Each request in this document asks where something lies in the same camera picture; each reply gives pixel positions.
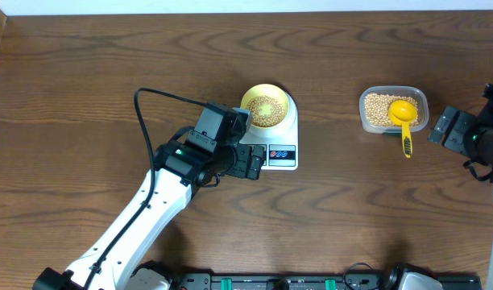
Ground pale yellow bowl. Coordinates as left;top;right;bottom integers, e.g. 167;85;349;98
240;84;290;129

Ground yellow measuring scoop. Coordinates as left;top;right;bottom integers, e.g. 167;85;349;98
388;100;418;158

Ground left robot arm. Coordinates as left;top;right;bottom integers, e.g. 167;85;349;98
32;126;265;290

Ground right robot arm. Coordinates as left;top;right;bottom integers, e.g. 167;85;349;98
429;84;493;289

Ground white digital kitchen scale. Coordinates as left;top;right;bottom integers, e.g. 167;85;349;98
240;93;299;171

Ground soybeans in yellow bowl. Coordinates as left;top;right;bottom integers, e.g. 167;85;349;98
246;95;286;127

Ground soybeans in container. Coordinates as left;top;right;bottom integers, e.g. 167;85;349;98
363;93;418;126

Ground clear plastic container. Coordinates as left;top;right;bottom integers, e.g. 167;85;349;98
359;85;429;135

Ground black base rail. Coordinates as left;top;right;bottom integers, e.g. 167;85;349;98
170;263;483;290

